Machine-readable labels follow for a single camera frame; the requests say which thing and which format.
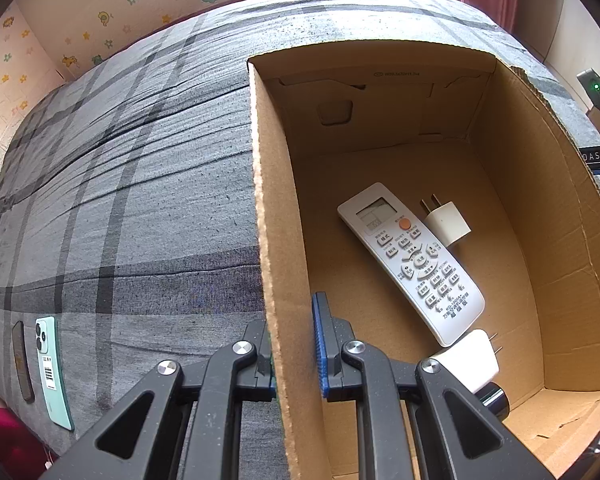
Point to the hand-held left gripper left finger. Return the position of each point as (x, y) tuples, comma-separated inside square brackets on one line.
[(261, 360)]

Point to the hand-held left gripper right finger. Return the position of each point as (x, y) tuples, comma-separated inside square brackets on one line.
[(320, 345)]

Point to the white remote control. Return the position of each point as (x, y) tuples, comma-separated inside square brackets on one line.
[(415, 265)]

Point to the large white power adapter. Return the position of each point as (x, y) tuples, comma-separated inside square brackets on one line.
[(472, 360)]

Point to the cardboard box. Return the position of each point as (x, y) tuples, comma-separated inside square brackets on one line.
[(530, 240)]

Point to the small white charger plug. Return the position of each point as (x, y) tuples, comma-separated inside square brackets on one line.
[(450, 225)]

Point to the small black jar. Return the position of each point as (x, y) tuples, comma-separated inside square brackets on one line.
[(495, 400)]

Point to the beige wardrobe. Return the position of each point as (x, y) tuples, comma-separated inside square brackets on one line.
[(565, 25)]

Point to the mint green smartphone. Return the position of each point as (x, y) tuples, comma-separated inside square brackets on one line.
[(52, 375)]

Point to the grey plaid bedsheet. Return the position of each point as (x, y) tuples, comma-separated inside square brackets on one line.
[(145, 175)]

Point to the dark smartphone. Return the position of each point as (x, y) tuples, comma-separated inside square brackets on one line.
[(22, 362)]

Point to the red mattress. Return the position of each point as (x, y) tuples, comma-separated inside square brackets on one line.
[(5, 430)]

